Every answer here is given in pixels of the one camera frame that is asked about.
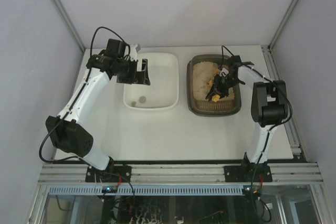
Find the brown litter box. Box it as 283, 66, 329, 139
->
186, 54, 243, 116

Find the aluminium rail frame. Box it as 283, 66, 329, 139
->
37, 163, 323, 196

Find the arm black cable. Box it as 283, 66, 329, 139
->
38, 26, 128, 163
220, 45, 293, 172

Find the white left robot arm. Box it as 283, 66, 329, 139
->
46, 39, 151, 170

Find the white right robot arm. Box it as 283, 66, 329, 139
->
206, 55, 290, 165

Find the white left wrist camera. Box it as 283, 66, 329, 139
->
129, 43, 141, 61

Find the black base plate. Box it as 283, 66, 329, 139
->
85, 161, 132, 183
224, 160, 273, 183

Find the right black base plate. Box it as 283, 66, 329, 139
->
224, 160, 273, 183

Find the yellow litter scoop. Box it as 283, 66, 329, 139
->
205, 69, 222, 102

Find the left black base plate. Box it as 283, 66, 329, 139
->
85, 161, 132, 183

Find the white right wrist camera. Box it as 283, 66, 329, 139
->
220, 68, 229, 76

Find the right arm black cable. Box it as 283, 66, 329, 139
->
220, 45, 293, 172

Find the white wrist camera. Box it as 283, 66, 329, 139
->
129, 43, 141, 61
220, 68, 229, 76

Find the white plastic tray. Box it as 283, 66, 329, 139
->
123, 52, 179, 111

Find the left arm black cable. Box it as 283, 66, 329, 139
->
38, 26, 128, 163

